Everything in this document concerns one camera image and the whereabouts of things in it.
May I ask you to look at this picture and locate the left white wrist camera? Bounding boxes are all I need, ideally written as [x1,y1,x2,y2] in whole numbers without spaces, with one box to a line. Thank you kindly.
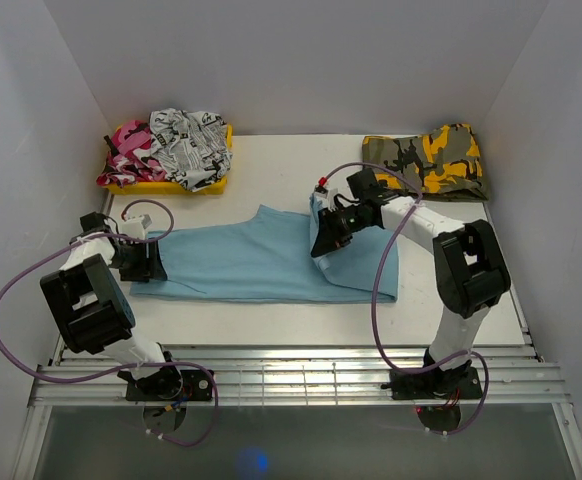
[120,214,152,243]

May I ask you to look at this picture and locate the camouflage yellow green trousers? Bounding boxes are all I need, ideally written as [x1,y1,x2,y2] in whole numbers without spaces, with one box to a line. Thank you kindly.
[362,123,489,202]

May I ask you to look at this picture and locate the yellow plastic tray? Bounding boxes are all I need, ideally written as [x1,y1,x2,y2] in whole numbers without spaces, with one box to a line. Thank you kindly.
[104,124,235,197]

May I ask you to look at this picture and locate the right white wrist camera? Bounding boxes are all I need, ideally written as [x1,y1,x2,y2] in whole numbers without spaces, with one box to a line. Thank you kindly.
[311,177,338,211]

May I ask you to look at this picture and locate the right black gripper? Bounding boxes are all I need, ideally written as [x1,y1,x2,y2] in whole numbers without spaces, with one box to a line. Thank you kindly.
[311,204,371,258]

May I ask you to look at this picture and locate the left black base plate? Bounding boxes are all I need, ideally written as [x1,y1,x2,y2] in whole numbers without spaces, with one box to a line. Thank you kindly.
[119,367,213,402]

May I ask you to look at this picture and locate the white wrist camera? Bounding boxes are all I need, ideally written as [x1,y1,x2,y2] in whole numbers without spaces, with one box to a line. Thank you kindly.
[120,214,152,243]
[311,177,338,211]

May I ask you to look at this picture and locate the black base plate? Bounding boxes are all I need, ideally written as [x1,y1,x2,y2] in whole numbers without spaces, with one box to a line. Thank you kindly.
[381,366,483,400]
[119,367,213,402]

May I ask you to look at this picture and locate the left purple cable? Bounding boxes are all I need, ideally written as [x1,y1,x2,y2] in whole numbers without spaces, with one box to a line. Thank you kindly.
[0,199,220,447]

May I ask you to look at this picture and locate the light blue trousers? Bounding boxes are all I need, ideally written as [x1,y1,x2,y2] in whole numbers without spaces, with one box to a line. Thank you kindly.
[130,201,399,304]

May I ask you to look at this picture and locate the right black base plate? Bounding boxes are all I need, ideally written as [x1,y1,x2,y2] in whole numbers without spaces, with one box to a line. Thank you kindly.
[381,366,483,400]

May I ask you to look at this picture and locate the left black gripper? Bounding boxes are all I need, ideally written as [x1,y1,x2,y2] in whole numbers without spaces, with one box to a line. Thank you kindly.
[108,237,167,282]

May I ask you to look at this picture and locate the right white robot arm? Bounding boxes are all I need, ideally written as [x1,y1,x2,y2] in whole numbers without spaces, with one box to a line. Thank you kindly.
[311,165,511,400]

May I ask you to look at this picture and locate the aluminium rail frame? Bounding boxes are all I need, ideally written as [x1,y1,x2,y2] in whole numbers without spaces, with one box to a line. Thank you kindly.
[10,194,582,480]

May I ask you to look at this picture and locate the white black print trousers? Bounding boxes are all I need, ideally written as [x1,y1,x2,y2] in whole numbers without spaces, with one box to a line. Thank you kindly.
[149,108,232,192]

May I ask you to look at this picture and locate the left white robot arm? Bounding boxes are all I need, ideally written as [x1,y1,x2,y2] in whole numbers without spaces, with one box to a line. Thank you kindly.
[40,212,184,400]

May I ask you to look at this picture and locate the pink camouflage trousers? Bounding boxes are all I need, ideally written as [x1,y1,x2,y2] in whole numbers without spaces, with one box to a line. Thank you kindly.
[96,120,167,188]

